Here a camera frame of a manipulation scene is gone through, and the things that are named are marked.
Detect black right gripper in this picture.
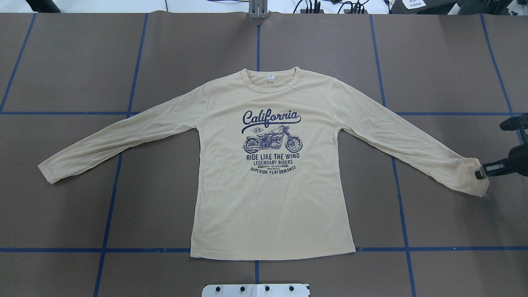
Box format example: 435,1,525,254
475,144,528,180

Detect beige long-sleeve printed shirt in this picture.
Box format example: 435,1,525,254
38,67,490,261

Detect black cables at table edge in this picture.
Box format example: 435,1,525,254
292,0,370,14

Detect grey aluminium frame post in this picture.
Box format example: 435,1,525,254
248,0,269,19

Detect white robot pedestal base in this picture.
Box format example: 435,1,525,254
201,283,311,297

